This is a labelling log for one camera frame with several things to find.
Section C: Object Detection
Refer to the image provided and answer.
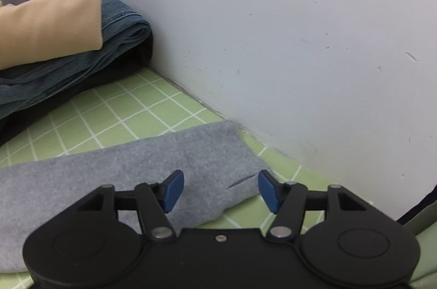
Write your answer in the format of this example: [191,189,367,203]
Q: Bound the grey zip hoodie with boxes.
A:
[1,120,267,273]

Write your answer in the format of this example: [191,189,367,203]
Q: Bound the green grid mat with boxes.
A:
[0,66,437,289]

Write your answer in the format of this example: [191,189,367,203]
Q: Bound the folded blue jeans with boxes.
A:
[1,0,153,118]

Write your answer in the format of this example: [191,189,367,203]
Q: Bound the folded beige garment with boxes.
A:
[1,0,103,70]

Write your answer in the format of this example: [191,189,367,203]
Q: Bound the folded black garment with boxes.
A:
[1,33,153,146]

